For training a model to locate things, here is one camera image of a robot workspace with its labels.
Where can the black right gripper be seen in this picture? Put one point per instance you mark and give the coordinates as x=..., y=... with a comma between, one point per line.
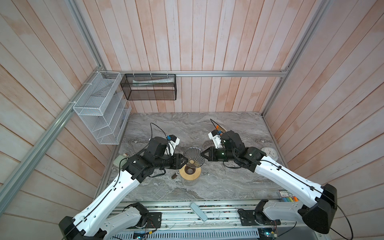
x=207, y=157

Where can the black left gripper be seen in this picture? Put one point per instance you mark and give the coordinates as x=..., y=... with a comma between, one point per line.
x=179, y=156

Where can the round wooden dripper holder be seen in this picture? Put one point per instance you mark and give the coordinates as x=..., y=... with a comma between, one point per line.
x=190, y=174

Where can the clear glass carafe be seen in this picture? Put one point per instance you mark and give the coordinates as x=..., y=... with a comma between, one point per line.
x=176, y=176

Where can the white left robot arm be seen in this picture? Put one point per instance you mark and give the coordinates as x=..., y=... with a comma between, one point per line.
x=95, y=221

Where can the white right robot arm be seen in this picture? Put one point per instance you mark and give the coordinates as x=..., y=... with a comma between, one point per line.
x=317, y=204

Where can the grey oblong remote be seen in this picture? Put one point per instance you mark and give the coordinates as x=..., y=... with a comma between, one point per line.
x=202, y=216

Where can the white round kitchen timer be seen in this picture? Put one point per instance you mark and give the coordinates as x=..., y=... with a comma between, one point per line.
x=271, y=152

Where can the colourful small box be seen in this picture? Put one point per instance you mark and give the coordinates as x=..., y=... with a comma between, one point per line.
x=286, y=196

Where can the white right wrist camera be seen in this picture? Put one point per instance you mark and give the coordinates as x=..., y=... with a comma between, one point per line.
x=216, y=138

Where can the black wire mesh basket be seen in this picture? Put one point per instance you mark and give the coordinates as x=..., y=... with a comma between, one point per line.
x=149, y=87

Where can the white wire mesh shelf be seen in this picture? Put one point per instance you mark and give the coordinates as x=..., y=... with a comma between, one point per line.
x=103, y=109

